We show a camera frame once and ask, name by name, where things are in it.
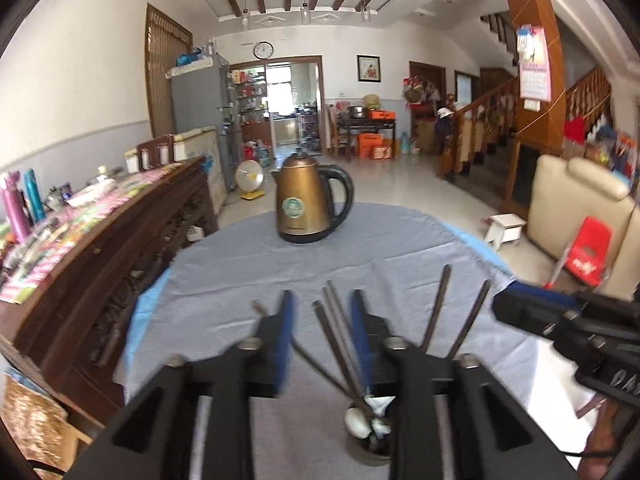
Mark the beige leather sofa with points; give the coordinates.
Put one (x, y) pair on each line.
(560, 200)

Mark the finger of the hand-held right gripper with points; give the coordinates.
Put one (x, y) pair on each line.
(542, 292)
(525, 315)

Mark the white chest freezer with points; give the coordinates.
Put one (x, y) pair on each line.
(197, 150)

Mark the small white stool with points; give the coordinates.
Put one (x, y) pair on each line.
(505, 227)

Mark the grey refrigerator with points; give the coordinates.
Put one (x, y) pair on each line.
(197, 105)

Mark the flat orange box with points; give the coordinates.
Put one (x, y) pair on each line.
(382, 115)

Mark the dark utensil holder cup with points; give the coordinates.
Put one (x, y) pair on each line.
(367, 447)

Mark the colourful printed table mat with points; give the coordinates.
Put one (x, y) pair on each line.
(90, 215)

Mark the bronze electric kettle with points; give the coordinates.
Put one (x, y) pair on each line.
(300, 200)

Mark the person's right forearm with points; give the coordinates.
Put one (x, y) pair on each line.
(617, 440)

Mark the carved wooden sideboard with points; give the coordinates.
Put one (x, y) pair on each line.
(125, 280)

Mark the framed wall picture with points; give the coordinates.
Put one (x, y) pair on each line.
(369, 69)

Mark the blue water jug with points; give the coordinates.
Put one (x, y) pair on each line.
(405, 144)

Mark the white dish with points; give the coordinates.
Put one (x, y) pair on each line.
(92, 192)

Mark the dark wooden chair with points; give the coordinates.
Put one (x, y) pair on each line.
(152, 147)

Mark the dark wooden side table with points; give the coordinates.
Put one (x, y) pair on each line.
(365, 122)

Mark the pink water bottle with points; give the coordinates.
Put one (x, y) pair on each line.
(16, 210)

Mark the glass pendant lamp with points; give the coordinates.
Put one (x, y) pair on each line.
(364, 10)
(304, 10)
(245, 15)

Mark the wooden lattice door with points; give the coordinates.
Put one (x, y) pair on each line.
(160, 60)

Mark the light blue under cloth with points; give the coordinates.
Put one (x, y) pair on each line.
(145, 305)

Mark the wooden staircase railing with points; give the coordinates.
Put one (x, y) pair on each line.
(490, 100)

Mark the teal water bottle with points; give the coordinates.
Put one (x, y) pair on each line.
(34, 197)

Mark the round wall clock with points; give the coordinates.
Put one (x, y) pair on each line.
(263, 50)

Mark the yellow electric fan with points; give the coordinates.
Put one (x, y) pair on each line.
(250, 176)

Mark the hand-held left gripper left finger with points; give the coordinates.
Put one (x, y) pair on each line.
(282, 340)

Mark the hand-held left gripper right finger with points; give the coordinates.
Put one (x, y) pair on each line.
(364, 345)

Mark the woven golden basket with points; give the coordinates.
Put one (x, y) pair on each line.
(30, 420)

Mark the red plastic child chair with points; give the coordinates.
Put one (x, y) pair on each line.
(590, 250)

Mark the dark chopstick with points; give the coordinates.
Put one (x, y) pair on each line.
(332, 345)
(472, 312)
(320, 367)
(337, 310)
(439, 305)

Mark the pink wall calendar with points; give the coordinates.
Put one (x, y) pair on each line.
(534, 75)

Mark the grey tablecloth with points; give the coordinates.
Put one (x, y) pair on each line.
(400, 270)

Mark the orange cardboard boxes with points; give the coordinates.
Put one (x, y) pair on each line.
(375, 146)

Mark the wooden pillar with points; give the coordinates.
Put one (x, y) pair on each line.
(530, 0)

